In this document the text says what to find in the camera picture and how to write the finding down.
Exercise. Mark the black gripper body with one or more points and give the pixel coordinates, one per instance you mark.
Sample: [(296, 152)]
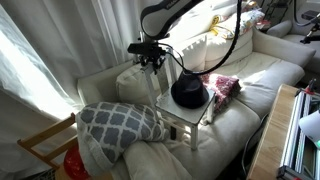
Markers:
[(149, 54)]

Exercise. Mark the small white wooden chair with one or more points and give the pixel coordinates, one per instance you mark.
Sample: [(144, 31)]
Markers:
[(159, 84)]

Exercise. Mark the black hat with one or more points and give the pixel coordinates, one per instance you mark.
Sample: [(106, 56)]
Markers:
[(189, 92)]

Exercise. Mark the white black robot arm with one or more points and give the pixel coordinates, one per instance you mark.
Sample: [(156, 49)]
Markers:
[(156, 21)]

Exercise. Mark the light wooden chair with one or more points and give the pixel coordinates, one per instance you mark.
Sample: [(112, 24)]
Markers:
[(32, 142)]

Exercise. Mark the red white patterned cloth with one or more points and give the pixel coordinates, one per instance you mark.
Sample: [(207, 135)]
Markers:
[(225, 87)]

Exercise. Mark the grey white patterned pillow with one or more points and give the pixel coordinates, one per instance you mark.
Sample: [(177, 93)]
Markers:
[(105, 130)]

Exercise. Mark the white curtain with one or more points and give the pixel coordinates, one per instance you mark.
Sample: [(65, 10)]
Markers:
[(46, 46)]

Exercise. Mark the yellow floral pillow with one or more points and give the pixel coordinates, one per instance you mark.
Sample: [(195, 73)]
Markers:
[(225, 27)]

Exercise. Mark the cream fabric sofa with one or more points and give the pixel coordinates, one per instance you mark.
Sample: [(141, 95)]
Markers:
[(262, 63)]

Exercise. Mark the grey armchair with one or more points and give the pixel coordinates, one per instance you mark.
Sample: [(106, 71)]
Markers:
[(306, 33)]

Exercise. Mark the red ball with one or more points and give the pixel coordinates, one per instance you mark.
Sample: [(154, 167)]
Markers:
[(74, 166)]

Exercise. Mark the light wooden table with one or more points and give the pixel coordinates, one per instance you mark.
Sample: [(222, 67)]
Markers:
[(269, 152)]

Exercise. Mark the white lamp shade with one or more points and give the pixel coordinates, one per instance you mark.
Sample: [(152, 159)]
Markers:
[(310, 126)]

